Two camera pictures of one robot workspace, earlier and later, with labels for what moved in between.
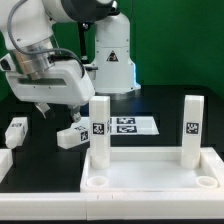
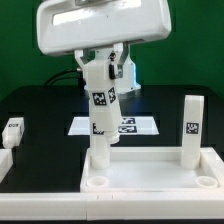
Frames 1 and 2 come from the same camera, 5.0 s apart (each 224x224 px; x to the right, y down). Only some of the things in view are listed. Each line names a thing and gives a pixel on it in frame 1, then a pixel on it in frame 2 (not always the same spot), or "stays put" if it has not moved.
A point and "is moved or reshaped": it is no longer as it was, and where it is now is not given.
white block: (99, 112) is moved or reshaped
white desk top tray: (152, 169) stays put
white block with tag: (192, 131) stays put
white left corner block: (6, 162) stays put
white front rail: (112, 206) stays put
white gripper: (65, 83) to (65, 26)
